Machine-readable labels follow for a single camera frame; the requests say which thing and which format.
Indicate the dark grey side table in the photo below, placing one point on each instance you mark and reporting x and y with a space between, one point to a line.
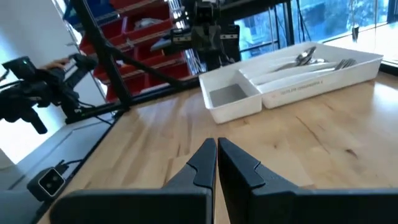
62 146

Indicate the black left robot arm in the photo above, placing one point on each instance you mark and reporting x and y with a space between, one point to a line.
230 53

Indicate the black background robot arm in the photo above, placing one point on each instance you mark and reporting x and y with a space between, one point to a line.
31 93

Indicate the silver spoon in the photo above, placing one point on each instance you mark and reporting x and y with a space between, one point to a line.
306 54
315 60

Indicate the small grey table camera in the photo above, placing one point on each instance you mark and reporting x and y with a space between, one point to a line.
46 183

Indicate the black window frame post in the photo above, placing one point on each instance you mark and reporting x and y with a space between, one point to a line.
289 21

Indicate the red storage bin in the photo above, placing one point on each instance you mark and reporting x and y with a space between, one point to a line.
168 76
149 29
161 60

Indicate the white plastic cutlery tray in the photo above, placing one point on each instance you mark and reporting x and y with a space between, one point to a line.
242 109

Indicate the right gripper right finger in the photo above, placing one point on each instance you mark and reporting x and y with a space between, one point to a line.
264 199

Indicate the silver fork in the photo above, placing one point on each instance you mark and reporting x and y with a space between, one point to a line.
345 63

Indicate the blue storage bin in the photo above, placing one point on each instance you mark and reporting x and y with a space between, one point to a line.
96 7

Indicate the metal shelf rack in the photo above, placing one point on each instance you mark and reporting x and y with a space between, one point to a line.
140 43

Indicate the person's hand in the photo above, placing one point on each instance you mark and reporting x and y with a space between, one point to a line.
56 64

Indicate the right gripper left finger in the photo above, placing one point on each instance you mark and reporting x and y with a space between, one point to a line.
186 199

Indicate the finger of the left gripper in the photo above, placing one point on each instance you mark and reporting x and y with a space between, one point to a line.
214 37
200 39

